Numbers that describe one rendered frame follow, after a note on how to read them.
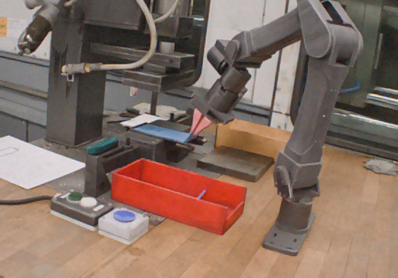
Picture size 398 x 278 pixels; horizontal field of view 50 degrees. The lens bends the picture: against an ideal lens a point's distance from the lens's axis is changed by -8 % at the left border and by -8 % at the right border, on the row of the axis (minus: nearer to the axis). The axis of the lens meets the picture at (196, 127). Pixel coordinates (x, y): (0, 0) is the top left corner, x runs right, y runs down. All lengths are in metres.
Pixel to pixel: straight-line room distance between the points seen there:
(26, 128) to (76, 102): 1.23
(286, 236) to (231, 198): 0.15
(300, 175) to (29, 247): 0.50
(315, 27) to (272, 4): 0.87
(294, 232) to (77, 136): 0.64
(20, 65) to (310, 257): 1.87
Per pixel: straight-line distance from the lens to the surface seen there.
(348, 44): 0.81
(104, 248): 0.79
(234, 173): 1.15
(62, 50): 1.22
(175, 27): 1.06
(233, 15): 1.72
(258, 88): 1.68
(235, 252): 0.82
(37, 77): 2.30
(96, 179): 0.94
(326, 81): 0.81
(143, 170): 1.04
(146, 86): 1.03
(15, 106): 2.44
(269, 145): 1.30
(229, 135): 1.33
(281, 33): 0.90
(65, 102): 1.23
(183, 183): 0.99
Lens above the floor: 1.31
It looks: 16 degrees down
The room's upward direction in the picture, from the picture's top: 7 degrees clockwise
